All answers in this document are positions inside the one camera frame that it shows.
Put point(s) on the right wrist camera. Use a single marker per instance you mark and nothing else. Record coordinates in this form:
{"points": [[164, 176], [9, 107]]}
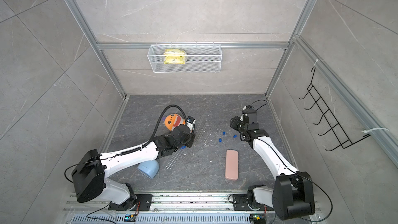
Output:
{"points": [[247, 109]]}

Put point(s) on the black wall hook rack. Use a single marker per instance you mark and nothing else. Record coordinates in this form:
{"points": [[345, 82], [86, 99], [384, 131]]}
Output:
{"points": [[329, 117]]}

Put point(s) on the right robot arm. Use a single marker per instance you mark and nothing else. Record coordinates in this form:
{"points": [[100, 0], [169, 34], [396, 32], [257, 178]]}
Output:
{"points": [[292, 195]]}

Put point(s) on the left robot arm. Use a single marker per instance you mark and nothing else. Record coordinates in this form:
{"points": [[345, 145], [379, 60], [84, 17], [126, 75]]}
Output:
{"points": [[90, 176]]}

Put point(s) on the yellow packet in basket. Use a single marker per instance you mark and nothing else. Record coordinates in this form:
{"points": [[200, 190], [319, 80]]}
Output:
{"points": [[174, 56]]}

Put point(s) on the orange shark plush toy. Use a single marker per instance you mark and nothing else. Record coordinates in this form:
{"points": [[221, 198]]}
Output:
{"points": [[172, 121]]}

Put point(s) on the light blue cup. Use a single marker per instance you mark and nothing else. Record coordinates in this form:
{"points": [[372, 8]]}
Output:
{"points": [[149, 168]]}

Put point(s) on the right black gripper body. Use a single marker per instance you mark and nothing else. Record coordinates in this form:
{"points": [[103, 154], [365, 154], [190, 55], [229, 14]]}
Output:
{"points": [[238, 125]]}

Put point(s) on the white wire basket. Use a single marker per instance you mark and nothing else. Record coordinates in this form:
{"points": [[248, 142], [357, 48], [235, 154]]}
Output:
{"points": [[200, 59]]}

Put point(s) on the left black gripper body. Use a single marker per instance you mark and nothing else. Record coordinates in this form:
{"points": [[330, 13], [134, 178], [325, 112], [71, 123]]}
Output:
{"points": [[189, 140]]}

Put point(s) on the metal base rail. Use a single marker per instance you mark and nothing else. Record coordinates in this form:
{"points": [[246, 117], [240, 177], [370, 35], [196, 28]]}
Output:
{"points": [[212, 207]]}

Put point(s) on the pink rectangular case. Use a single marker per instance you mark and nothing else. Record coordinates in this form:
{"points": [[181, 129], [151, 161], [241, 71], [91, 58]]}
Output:
{"points": [[231, 171]]}

